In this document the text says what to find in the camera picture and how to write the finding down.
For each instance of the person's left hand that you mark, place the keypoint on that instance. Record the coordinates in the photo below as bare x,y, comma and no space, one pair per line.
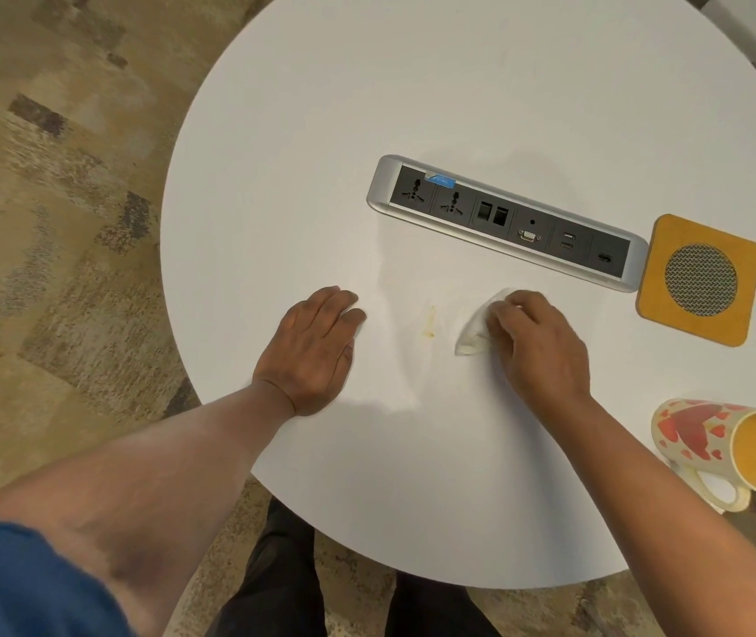
308,354

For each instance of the person's right hand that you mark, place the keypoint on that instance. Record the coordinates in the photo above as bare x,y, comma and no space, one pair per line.
541,351

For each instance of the person's right fingers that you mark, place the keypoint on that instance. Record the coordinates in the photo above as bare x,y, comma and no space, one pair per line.
517,315

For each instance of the person's left fingers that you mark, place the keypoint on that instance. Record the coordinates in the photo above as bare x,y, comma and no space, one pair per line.
335,305

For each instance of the white tissue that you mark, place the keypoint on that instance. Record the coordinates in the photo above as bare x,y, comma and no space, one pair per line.
477,331

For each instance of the person's left forearm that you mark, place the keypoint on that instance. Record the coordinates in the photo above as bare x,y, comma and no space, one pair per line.
172,470

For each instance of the person's right forearm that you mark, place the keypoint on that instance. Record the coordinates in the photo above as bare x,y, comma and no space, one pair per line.
670,517

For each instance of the yellowish spill stain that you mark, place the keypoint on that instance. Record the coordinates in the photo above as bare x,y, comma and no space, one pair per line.
429,323

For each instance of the silver tabletop power socket box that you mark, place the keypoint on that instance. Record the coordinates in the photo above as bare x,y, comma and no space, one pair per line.
504,222

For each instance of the blue sticker label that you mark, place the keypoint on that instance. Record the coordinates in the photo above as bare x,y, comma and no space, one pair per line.
442,180

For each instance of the yellow square coaster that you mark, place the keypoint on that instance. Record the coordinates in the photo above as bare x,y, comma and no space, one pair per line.
700,278

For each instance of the cream mug with red hearts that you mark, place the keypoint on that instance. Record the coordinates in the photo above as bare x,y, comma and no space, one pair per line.
696,437

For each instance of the person's black trousers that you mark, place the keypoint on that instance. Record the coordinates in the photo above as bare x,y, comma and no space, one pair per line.
278,583

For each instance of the person's blue shirt sleeve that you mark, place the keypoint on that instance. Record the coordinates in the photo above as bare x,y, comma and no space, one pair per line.
19,580

